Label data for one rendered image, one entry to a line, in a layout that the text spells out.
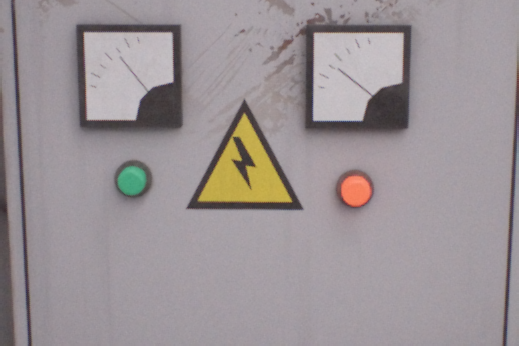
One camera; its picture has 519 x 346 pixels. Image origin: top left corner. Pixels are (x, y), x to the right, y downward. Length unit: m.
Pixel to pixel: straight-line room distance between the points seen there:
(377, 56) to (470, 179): 0.13
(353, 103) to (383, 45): 0.05
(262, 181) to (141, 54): 0.14
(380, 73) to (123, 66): 0.20
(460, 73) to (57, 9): 0.32
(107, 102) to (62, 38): 0.06
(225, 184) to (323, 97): 0.11
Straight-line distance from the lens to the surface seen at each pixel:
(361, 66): 0.75
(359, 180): 0.76
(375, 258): 0.80
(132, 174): 0.77
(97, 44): 0.76
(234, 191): 0.78
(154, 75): 0.76
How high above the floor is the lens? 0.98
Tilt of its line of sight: 11 degrees down
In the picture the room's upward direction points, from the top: straight up
